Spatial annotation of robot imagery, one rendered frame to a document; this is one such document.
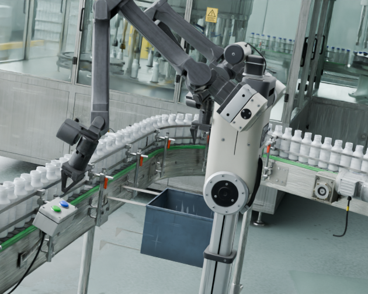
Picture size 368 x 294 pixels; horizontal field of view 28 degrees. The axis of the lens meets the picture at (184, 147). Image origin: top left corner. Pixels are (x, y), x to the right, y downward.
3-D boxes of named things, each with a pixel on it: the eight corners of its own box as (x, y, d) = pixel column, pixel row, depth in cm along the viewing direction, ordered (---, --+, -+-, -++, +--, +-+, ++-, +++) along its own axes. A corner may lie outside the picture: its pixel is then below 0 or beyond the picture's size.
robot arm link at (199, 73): (119, -22, 237) (120, -10, 246) (88, 4, 234) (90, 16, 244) (217, 73, 232) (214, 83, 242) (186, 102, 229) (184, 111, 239)
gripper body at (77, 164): (58, 168, 228) (69, 149, 225) (72, 162, 237) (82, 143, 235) (76, 179, 227) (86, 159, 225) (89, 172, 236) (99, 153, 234)
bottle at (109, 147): (114, 174, 328) (118, 139, 324) (106, 176, 323) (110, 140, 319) (103, 171, 331) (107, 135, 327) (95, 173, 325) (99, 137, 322)
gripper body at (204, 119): (194, 123, 316) (197, 107, 314) (217, 128, 313) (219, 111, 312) (190, 126, 310) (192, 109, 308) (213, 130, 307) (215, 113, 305)
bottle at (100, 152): (97, 182, 312) (101, 145, 308) (84, 179, 314) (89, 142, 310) (104, 179, 317) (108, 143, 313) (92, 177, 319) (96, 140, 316)
